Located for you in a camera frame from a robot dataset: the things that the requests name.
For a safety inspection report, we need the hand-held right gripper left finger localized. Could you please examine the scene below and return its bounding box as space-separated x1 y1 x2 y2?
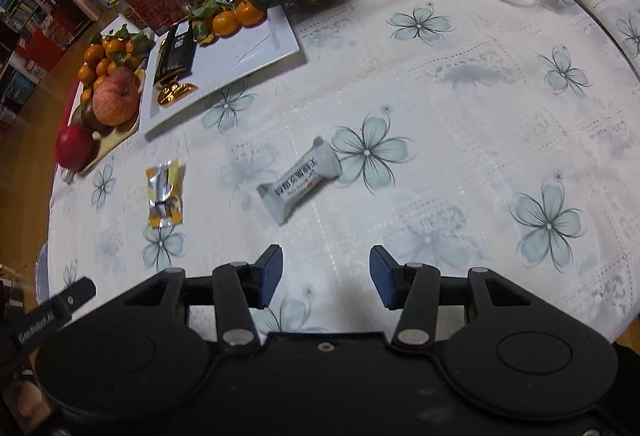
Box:
120 244 284 349

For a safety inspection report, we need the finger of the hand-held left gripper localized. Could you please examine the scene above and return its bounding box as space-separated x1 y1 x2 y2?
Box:
12 278 97 349

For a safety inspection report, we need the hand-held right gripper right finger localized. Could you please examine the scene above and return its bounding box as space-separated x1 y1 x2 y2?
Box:
369 245 533 349

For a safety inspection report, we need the white crisp snack packet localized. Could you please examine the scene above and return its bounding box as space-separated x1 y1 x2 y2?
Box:
256 136 344 226

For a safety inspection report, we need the yellow silver snack packet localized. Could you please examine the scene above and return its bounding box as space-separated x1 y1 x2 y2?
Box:
144 158 186 228

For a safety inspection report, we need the person's left hand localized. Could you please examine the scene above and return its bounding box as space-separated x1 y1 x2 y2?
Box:
7 383 51 432

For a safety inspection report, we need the dark red apple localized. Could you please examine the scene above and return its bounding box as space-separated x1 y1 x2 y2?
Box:
54 124 97 171

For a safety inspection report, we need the floral white tablecloth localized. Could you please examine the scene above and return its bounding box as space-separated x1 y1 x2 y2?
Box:
36 0 640 359

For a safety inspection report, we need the yellow fruit tray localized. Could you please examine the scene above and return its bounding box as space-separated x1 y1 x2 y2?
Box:
66 66 147 175

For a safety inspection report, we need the large pink apple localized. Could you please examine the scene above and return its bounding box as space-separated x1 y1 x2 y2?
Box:
92 70 141 127

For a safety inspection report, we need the white rectangular plate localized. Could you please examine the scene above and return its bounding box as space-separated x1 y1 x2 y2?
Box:
141 5 301 138

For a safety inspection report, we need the black snack packet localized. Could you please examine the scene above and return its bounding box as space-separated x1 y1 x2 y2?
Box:
152 19 199 88

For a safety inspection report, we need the pile of tangerines with leaves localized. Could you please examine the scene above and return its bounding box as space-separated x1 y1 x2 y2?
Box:
77 27 155 87

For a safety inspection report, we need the tangerine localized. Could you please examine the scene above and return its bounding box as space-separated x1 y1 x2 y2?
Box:
212 10 239 37
235 0 268 28

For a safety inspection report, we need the red tin can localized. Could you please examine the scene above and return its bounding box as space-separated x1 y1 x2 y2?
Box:
119 0 185 33

